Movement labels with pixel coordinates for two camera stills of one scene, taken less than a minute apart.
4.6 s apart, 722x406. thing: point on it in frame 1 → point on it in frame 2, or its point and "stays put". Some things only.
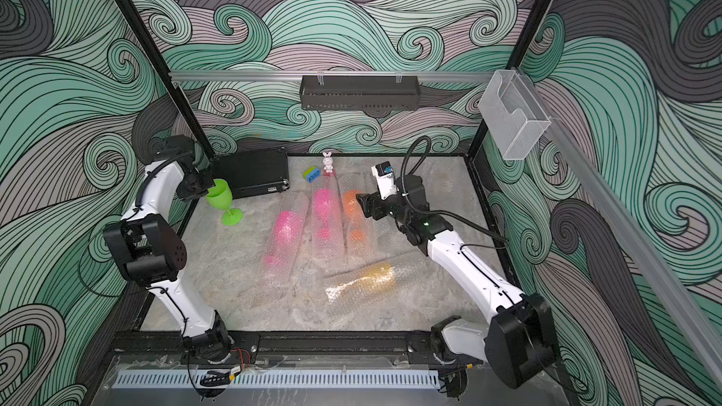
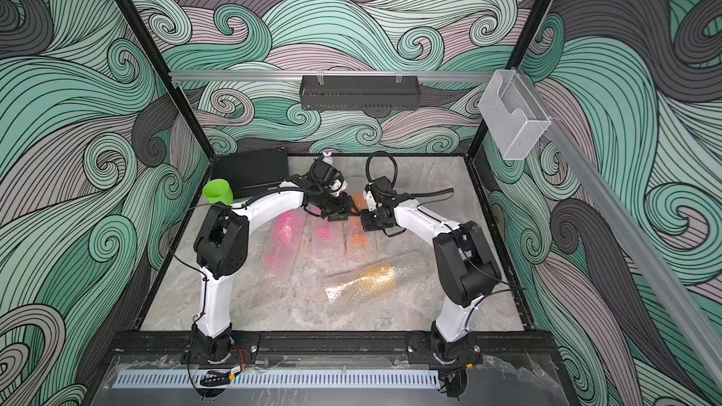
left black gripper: (210, 182) → (345, 210)
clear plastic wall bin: (514, 117) stays put
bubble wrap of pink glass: (281, 250) stays put
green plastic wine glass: (220, 196) stays put
